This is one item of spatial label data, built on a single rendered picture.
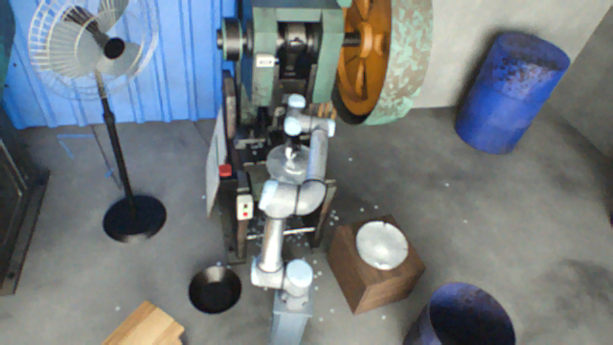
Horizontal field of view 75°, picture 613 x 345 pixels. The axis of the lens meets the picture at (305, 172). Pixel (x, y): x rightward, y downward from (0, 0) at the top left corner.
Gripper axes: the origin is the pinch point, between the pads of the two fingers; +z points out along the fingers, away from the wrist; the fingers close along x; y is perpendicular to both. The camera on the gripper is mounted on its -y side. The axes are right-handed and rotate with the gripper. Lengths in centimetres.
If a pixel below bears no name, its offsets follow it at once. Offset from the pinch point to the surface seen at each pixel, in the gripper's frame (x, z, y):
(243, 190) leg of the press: 24.2, 16.8, -3.8
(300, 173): -3.1, 2.3, -9.6
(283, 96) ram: 3.2, -27.7, 14.7
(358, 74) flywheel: -37, -34, 21
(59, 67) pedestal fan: 94, -46, 14
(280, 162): 5.5, 1.8, -0.8
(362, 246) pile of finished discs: -38, 42, -32
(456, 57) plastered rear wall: -189, 27, 138
